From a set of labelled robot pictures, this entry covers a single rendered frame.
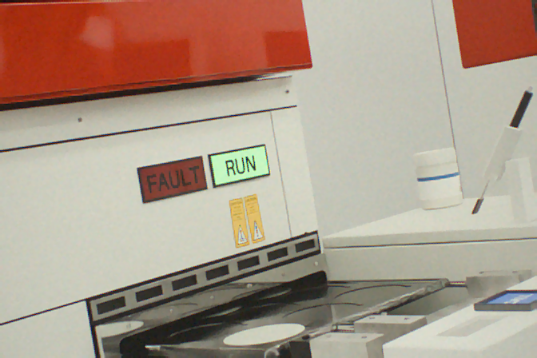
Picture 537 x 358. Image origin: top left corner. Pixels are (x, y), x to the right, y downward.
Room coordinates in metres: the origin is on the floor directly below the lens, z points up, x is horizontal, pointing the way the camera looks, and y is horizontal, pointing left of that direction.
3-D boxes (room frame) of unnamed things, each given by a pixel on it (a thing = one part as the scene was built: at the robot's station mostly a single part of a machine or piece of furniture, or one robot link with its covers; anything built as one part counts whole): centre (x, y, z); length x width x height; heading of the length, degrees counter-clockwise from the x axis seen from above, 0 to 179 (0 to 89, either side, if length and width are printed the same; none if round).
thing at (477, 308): (0.89, -0.20, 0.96); 0.06 x 0.06 x 0.01; 46
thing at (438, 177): (1.74, -0.29, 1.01); 0.07 x 0.07 x 0.10
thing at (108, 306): (1.42, 0.09, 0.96); 0.44 x 0.01 x 0.02; 136
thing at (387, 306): (1.27, -0.09, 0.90); 0.38 x 0.01 x 0.01; 136
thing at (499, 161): (1.39, -0.32, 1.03); 0.06 x 0.04 x 0.13; 46
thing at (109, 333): (1.42, 0.09, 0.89); 0.44 x 0.02 x 0.10; 136
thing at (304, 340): (1.15, -0.01, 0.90); 0.04 x 0.02 x 0.03; 46
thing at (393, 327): (1.17, -0.11, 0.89); 0.08 x 0.03 x 0.03; 46
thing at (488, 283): (1.34, -0.28, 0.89); 0.08 x 0.03 x 0.03; 46
